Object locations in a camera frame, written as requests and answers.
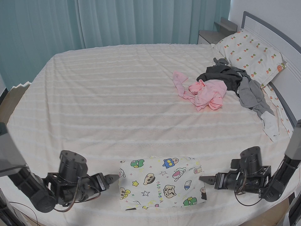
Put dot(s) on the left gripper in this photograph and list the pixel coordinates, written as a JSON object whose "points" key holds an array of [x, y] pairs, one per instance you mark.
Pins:
{"points": [[100, 182]]}

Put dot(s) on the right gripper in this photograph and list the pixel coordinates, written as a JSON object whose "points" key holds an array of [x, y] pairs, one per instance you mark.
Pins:
{"points": [[224, 180]]}

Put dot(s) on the white printed pyjama top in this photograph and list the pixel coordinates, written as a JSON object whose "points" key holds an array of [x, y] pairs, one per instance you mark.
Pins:
{"points": [[160, 182]]}

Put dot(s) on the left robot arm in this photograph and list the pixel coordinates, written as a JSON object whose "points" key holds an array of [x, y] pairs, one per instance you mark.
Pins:
{"points": [[35, 187]]}

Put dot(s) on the bed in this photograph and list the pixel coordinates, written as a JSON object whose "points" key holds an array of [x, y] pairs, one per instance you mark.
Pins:
{"points": [[105, 102]]}

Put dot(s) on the pink garment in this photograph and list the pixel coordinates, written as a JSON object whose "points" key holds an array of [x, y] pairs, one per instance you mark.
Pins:
{"points": [[209, 92]]}

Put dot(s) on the white printed pillow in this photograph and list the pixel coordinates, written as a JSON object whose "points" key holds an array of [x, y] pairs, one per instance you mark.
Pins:
{"points": [[249, 53], [279, 107]]}

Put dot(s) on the black garment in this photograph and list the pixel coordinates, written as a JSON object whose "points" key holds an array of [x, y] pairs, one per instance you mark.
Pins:
{"points": [[225, 75]]}

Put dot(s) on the small grey garment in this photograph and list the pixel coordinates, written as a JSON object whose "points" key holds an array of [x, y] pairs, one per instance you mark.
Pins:
{"points": [[221, 62]]}

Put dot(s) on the grey bedside table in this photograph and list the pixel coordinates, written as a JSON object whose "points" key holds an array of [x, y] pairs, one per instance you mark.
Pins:
{"points": [[208, 35]]}

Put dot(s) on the blue-green curtain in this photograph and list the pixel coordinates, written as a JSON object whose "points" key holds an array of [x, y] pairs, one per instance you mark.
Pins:
{"points": [[105, 15]]}

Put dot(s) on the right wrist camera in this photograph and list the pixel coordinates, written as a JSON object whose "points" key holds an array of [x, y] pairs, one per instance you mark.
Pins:
{"points": [[236, 165]]}

